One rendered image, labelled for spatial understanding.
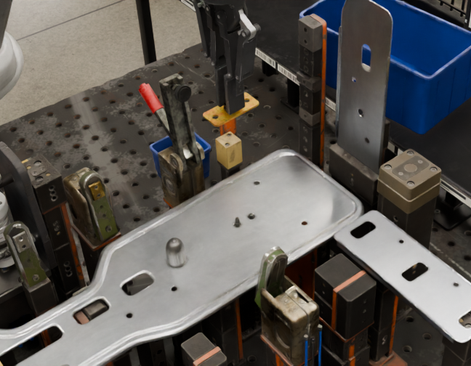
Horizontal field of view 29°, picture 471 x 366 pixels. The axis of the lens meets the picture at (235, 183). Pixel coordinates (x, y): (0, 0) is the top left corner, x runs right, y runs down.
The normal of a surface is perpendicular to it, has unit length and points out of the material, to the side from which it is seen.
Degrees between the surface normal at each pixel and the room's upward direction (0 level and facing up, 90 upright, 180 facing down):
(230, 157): 90
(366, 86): 90
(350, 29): 90
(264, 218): 0
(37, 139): 0
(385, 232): 0
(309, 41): 90
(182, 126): 81
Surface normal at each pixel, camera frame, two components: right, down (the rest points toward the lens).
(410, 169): -0.05, -0.73
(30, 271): 0.58, 0.36
